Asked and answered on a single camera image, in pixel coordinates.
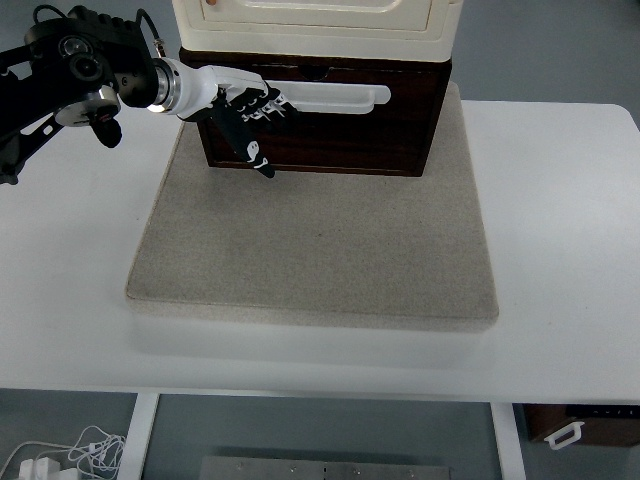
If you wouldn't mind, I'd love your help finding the cream cabinet door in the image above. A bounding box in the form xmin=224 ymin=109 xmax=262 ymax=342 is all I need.
xmin=199 ymin=0 xmax=432 ymax=32

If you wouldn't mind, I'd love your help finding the small white handle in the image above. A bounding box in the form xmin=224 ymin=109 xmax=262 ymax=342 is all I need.
xmin=543 ymin=419 xmax=586 ymax=450

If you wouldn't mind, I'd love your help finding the white cable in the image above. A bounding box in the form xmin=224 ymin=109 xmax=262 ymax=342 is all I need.
xmin=0 ymin=425 xmax=126 ymax=480

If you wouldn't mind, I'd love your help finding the grey square mat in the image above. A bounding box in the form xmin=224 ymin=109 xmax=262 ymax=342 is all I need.
xmin=123 ymin=82 xmax=500 ymax=334

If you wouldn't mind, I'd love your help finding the white power adapter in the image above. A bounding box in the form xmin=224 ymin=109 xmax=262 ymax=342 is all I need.
xmin=18 ymin=457 xmax=62 ymax=480

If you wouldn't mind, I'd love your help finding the white and black hand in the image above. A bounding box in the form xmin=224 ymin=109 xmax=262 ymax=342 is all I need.
xmin=158 ymin=57 xmax=302 ymax=180

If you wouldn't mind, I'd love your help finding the white drawer handle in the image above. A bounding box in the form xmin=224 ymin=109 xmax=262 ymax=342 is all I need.
xmin=261 ymin=79 xmax=392 ymax=116

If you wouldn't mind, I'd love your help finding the dark brown cabinet base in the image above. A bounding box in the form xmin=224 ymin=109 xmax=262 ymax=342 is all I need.
xmin=178 ymin=47 xmax=454 ymax=179

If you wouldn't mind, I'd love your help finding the white table leg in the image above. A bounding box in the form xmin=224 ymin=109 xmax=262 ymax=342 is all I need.
xmin=119 ymin=393 xmax=161 ymax=480
xmin=489 ymin=402 xmax=527 ymax=480

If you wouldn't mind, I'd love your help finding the cream cabinet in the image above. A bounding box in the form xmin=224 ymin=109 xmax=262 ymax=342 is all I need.
xmin=171 ymin=0 xmax=464 ymax=64

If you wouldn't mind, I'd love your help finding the brown wooden box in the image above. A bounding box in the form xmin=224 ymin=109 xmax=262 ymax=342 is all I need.
xmin=522 ymin=403 xmax=640 ymax=448

